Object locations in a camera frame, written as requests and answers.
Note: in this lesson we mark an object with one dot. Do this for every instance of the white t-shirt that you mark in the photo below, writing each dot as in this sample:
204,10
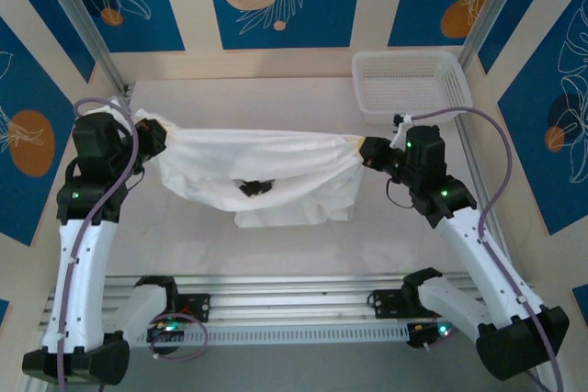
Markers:
275,153

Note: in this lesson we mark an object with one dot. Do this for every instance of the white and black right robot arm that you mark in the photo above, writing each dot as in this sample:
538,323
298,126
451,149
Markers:
482,254

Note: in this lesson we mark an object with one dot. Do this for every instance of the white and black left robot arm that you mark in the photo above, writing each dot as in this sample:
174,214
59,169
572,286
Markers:
78,272

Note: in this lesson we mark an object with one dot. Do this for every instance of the white perforated plastic basket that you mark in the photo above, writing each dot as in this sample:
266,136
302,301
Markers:
404,84

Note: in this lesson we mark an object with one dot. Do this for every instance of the aluminium table side rail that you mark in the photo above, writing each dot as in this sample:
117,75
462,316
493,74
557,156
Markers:
127,93
478,181

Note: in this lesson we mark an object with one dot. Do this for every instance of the aluminium frame post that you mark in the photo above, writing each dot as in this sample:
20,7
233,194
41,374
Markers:
78,11
494,11

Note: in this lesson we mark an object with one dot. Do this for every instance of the aluminium base frame rails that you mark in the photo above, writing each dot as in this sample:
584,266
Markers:
285,300

